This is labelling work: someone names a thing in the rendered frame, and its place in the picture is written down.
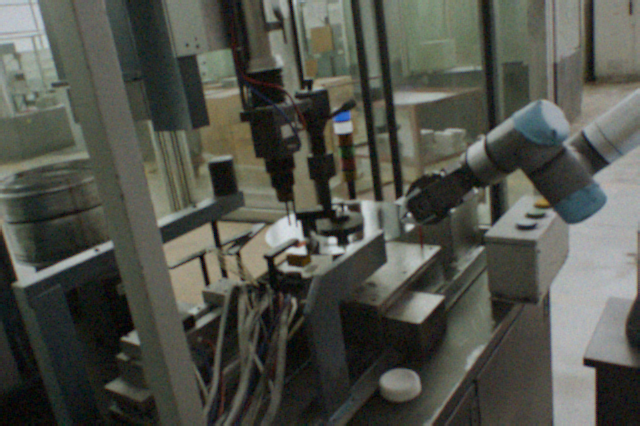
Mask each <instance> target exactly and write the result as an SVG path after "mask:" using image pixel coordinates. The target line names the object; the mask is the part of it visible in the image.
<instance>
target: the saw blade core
mask: <svg viewBox="0 0 640 426"><path fill-rule="evenodd" d="M401 206H402V204H398V203H388V202H378V201H365V202H364V201H360V204H354V205H348V206H345V210H346V211H349V212H355V213H360V214H362V215H363V216H364V217H365V224H364V225H362V227H360V228H358V229H356V230H353V231H349V232H344V233H338V234H326V233H320V232H318V231H317V233H318V235H316V237H315V238H314V239H311V240H308V239H307V238H303V236H302V230H301V225H300V221H299V222H297V224H298V227H297V228H296V227H295V216H294V214H293V215H291V216H290V218H291V224H292V226H289V222H288V217H286V218H284V219H282V220H281V221H279V222H277V223H276V224H274V225H272V227H271V228H270V229H269V230H268V232H267V234H266V241H267V243H268V245H269V246H271V247H272V248H275V247H277V246H279V245H280V244H282V243H284V242H285V241H287V240H289V239H290V238H299V241H306V245H305V246H304V247H302V248H290V249H289V250H287V251H285V252H286V253H292V254H294V252H296V255H313V256H316V255H330V253H331V252H332V253H331V255H334V254H342V253H345V252H347V251H348V250H350V249H351V248H354V247H355V246H357V245H358V244H359V243H361V242H362V241H363V240H364V239H365V238H367V237H368V236H370V235H371V234H372V233H374V232H375V231H377V230H385V244H386V243H389V242H391V240H392V241H393V240H395V239H398V238H399V237H401V236H403V235H405V234H406V233H407V232H408V231H409V230H410V229H411V228H412V227H413V226H414V225H407V224H404V223H402V222H401V220H400V219H399V216H400V210H401ZM311 252H312V253H311Z"/></svg>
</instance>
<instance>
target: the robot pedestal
mask: <svg viewBox="0 0 640 426"><path fill-rule="evenodd" d="M633 300H634V299H628V298H621V297H613V296H610V297H609V299H608V301H607V304H606V306H605V308H604V311H603V313H602V315H601V316H600V319H599V321H598V323H597V326H596V328H595V330H594V333H593V335H592V337H591V338H590V341H589V343H588V345H587V350H586V352H585V355H584V357H583V366H585V367H589V368H594V369H595V426H640V348H638V347H636V346H635V345H633V344H632V342H631V341H630V340H629V339H628V338H627V337H626V334H625V321H626V317H627V315H628V314H629V311H630V309H631V307H632V302H633Z"/></svg>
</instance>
